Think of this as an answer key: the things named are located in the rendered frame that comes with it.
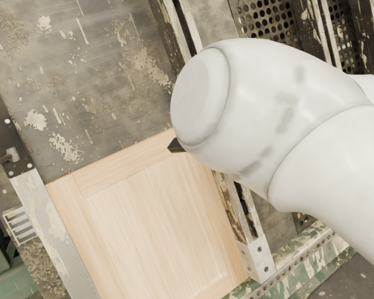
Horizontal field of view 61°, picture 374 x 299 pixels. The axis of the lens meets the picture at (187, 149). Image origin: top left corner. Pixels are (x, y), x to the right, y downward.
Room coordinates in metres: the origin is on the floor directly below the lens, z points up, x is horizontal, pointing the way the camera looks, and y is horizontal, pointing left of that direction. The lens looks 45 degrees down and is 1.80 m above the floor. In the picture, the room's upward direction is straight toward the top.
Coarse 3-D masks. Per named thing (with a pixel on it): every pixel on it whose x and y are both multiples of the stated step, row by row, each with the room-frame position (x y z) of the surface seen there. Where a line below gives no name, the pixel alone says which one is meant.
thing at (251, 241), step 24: (168, 0) 0.72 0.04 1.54; (168, 24) 0.70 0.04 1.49; (192, 24) 0.71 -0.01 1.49; (168, 48) 0.71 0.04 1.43; (192, 48) 0.69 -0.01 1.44; (240, 192) 0.51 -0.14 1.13; (240, 216) 0.46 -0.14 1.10; (240, 240) 0.43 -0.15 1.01; (264, 240) 0.43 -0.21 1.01; (264, 264) 0.39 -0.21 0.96
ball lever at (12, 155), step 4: (12, 148) 0.41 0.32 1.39; (16, 148) 0.42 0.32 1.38; (4, 152) 0.41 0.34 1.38; (8, 152) 0.41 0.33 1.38; (12, 152) 0.41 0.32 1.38; (16, 152) 0.41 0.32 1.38; (4, 156) 0.39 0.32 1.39; (8, 156) 0.39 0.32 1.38; (12, 156) 0.40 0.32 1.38; (16, 156) 0.41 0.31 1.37; (20, 156) 0.41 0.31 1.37; (0, 160) 0.37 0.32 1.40; (4, 160) 0.38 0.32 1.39; (8, 160) 0.40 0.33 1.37; (12, 160) 0.40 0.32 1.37; (16, 160) 0.40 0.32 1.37
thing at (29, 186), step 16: (16, 128) 0.45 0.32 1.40; (32, 160) 0.43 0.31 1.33; (16, 176) 0.39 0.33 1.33; (32, 176) 0.40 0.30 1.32; (16, 192) 0.37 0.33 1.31; (32, 192) 0.38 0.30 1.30; (32, 208) 0.36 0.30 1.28; (48, 208) 0.37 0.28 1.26; (48, 224) 0.34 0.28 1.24; (48, 240) 0.32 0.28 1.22; (64, 240) 0.33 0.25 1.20; (64, 256) 0.31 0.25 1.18; (64, 272) 0.28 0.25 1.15; (80, 272) 0.29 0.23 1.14; (80, 288) 0.27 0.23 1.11
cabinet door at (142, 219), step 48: (144, 144) 0.53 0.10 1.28; (48, 192) 0.40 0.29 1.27; (96, 192) 0.43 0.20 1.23; (144, 192) 0.46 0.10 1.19; (192, 192) 0.50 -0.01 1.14; (96, 240) 0.35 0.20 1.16; (144, 240) 0.38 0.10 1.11; (192, 240) 0.41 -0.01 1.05; (96, 288) 0.28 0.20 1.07; (144, 288) 0.30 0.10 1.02; (192, 288) 0.33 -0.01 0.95
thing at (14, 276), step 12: (360, 72) 1.09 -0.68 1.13; (0, 252) 0.33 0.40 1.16; (0, 264) 0.31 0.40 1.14; (12, 264) 0.32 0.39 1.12; (24, 264) 0.31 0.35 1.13; (0, 276) 0.29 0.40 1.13; (12, 276) 0.29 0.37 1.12; (24, 276) 0.29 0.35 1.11; (0, 288) 0.27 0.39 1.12; (12, 288) 0.27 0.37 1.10; (24, 288) 0.27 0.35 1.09; (36, 288) 0.28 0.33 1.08
